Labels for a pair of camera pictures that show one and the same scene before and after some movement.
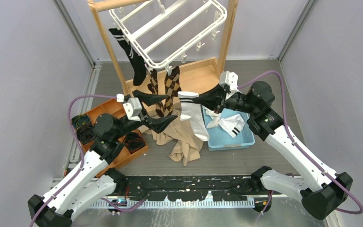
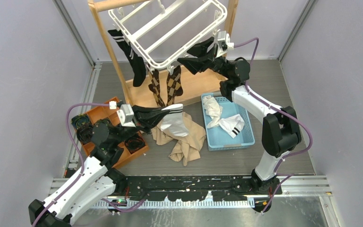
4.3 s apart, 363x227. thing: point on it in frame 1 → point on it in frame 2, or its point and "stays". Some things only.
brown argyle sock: [173, 88] stays
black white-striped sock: [134, 58] stays
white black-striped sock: [190, 109] → [174, 122]
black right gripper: [214, 99] → [204, 61]
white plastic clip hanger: [161, 33] stays
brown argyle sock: [153, 86] stays
